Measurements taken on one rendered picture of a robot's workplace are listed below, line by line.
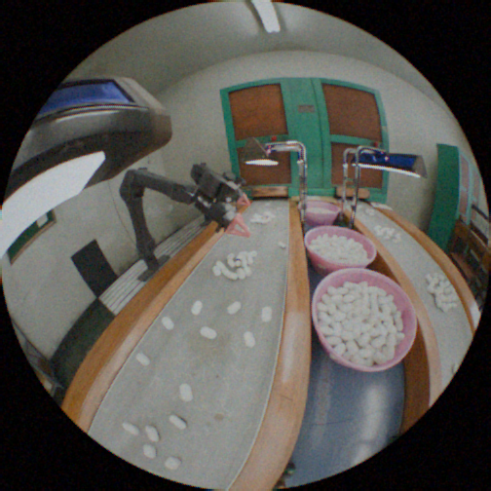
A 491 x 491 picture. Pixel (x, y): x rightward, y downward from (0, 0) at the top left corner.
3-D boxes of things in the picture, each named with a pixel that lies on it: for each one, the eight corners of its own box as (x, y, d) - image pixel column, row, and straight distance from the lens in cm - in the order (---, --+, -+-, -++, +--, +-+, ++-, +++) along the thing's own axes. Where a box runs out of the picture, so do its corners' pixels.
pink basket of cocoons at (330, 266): (322, 297, 46) (330, 274, 39) (292, 250, 63) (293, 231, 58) (380, 276, 63) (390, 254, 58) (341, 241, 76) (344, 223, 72)
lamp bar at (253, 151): (240, 163, 43) (236, 138, 44) (267, 164, 104) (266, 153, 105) (267, 159, 42) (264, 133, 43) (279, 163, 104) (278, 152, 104)
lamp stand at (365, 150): (347, 242, 77) (357, 143, 69) (336, 225, 93) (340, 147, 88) (378, 244, 86) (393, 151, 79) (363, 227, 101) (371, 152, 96)
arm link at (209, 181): (230, 180, 49) (200, 163, 52) (224, 183, 41) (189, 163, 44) (213, 207, 53) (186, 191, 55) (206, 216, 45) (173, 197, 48)
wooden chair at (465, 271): (434, 284, 238) (460, 213, 216) (447, 283, 273) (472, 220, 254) (446, 312, 222) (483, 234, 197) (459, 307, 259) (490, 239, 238)
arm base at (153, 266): (166, 244, 77) (157, 244, 83) (136, 268, 68) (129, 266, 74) (170, 257, 80) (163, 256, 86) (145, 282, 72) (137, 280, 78)
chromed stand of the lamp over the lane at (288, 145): (267, 240, 72) (258, 143, 64) (272, 224, 89) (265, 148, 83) (306, 241, 71) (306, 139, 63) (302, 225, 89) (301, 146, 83)
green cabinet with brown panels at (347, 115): (234, 191, 129) (218, 89, 149) (249, 183, 181) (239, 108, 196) (387, 194, 150) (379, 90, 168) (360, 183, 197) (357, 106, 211)
